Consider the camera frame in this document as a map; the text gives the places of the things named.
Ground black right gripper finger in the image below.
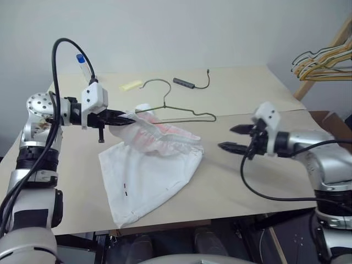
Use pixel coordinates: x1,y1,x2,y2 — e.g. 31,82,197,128
217,141,250,156
230,124,252,135

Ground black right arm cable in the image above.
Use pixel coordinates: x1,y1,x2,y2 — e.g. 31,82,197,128
240,139,352,202

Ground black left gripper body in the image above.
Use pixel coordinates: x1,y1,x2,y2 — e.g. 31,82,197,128
87,109,118,144

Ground white shorts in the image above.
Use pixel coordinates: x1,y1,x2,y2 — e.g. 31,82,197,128
98,103,205,229

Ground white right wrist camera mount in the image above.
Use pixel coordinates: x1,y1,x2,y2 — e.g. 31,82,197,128
251,101,282,158

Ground brown cardboard box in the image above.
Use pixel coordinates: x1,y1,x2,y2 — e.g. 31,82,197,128
310,109,352,155

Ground clear bottle with blue cap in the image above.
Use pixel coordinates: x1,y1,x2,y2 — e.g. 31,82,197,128
75,53,93,82

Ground light wooden stick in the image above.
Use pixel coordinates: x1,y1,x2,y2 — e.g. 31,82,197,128
267,227,284,264

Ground olive green wire hanger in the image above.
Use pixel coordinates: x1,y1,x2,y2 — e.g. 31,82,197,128
139,79,217,123

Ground grey robot torso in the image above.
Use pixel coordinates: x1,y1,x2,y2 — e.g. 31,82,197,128
141,252,250,264

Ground light wooden clothes rack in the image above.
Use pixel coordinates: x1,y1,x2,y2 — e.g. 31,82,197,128
292,13,352,100

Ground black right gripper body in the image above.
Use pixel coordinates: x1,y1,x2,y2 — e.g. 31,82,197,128
247,122,269,161

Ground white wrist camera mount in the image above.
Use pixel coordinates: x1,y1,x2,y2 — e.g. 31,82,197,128
251,101,282,158
80,82,109,130

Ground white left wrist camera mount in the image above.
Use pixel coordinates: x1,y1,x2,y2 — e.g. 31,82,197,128
80,82,109,130

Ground yellow sticky note pad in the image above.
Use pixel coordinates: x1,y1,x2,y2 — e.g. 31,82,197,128
119,80,142,91

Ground dark rounded shape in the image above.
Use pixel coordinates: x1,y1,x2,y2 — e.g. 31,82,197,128
128,233,155,260
191,226,221,254

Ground grey usb hub with cable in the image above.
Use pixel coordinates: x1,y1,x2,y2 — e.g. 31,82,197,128
172,68,211,90

